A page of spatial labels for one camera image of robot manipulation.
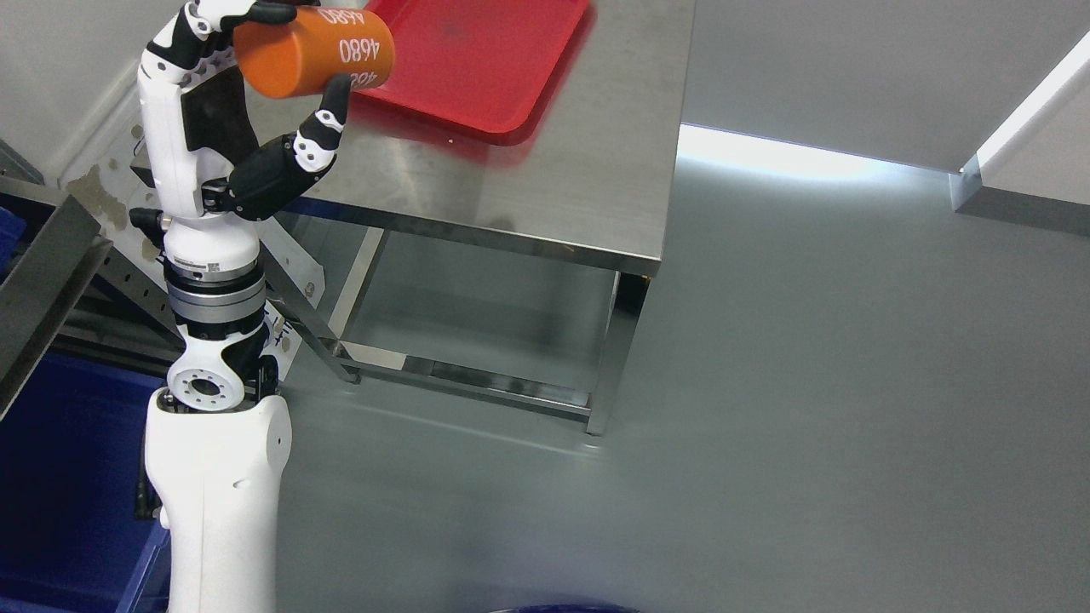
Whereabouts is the metal shelf rail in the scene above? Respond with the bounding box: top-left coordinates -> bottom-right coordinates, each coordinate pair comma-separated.
1,177 -> 112,414

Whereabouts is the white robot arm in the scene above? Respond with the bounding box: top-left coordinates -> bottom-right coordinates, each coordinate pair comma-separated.
144,261 -> 292,612

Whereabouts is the stainless steel desk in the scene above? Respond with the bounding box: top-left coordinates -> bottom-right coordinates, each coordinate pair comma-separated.
262,1 -> 697,436

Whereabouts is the red plastic tray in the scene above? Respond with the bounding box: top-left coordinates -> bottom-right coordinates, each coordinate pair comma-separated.
362,1 -> 591,146

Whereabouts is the blue bin lower far left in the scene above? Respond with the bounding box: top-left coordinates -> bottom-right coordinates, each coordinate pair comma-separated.
3,204 -> 178,612

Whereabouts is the white labelled shelf side panel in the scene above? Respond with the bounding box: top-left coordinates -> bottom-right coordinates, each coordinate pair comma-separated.
60,77 -> 326,384

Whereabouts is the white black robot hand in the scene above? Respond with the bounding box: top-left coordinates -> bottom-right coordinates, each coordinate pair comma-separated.
137,1 -> 349,283

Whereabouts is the orange cylindrical capacitor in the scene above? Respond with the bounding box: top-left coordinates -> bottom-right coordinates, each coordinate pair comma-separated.
233,5 -> 396,100

